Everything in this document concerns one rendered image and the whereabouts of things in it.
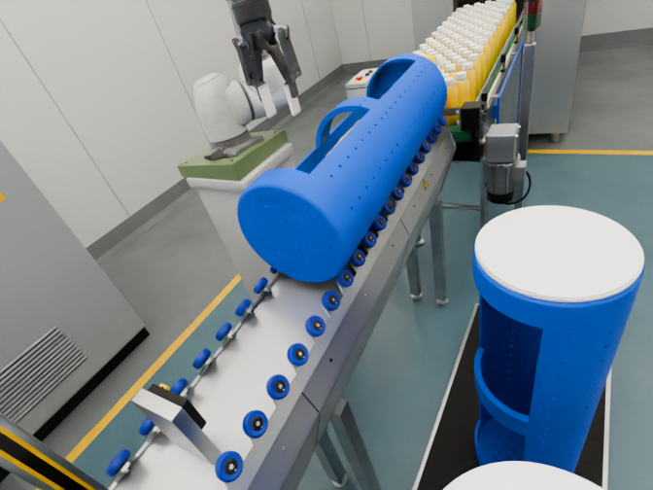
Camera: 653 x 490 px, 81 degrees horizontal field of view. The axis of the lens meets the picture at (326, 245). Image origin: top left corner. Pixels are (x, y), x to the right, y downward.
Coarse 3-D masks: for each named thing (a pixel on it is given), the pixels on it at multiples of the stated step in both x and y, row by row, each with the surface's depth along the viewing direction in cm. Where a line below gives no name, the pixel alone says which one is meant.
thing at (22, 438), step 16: (0, 416) 68; (0, 432) 69; (16, 432) 71; (0, 448) 69; (16, 448) 71; (32, 448) 73; (48, 448) 76; (0, 464) 69; (16, 464) 71; (32, 464) 74; (48, 464) 76; (64, 464) 79; (32, 480) 74; (48, 480) 77; (64, 480) 79; (80, 480) 82; (96, 480) 86
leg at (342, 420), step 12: (336, 408) 102; (348, 408) 104; (336, 420) 103; (348, 420) 105; (336, 432) 109; (348, 432) 106; (348, 444) 111; (360, 444) 115; (348, 456) 118; (360, 456) 116; (360, 468) 120; (372, 468) 128; (360, 480) 128; (372, 480) 129
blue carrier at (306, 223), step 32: (384, 64) 133; (416, 64) 126; (384, 96) 108; (416, 96) 115; (320, 128) 113; (352, 128) 94; (384, 128) 99; (416, 128) 111; (320, 160) 120; (352, 160) 87; (384, 160) 95; (256, 192) 82; (288, 192) 77; (320, 192) 78; (352, 192) 83; (384, 192) 96; (256, 224) 89; (288, 224) 83; (320, 224) 79; (352, 224) 82; (288, 256) 91; (320, 256) 85
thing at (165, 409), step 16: (144, 400) 62; (160, 400) 61; (176, 400) 61; (160, 416) 59; (176, 416) 58; (192, 416) 62; (176, 432) 62; (192, 432) 62; (192, 448) 65; (208, 448) 65
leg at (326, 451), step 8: (320, 440) 123; (328, 440) 129; (320, 448) 126; (328, 448) 129; (320, 456) 131; (328, 456) 130; (336, 456) 136; (328, 464) 132; (336, 464) 136; (328, 472) 139; (336, 472) 137; (344, 472) 144; (336, 480) 141; (344, 480) 145
